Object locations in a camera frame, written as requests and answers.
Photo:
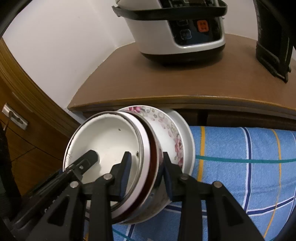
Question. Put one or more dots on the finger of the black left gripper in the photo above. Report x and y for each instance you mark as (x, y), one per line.
(58, 205)

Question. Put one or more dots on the blue plaid tablecloth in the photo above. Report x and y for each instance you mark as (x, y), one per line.
(256, 165)

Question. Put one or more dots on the white black rice cooker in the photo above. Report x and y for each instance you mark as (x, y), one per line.
(175, 32)

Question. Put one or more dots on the floral white plate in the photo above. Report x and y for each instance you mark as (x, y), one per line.
(155, 117)

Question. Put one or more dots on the large white bottom plate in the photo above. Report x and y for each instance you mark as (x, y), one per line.
(187, 140)

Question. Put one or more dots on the black thermos flask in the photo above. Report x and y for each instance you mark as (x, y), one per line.
(276, 36)

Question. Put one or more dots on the brown wooden counter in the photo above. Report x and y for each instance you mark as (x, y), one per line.
(233, 90)

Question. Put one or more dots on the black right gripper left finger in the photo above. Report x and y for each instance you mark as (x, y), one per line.
(107, 188)

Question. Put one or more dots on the brown wooden door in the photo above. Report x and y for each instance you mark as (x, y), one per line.
(28, 157)

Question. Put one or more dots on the white enamel bowl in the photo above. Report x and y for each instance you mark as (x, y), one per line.
(110, 135)

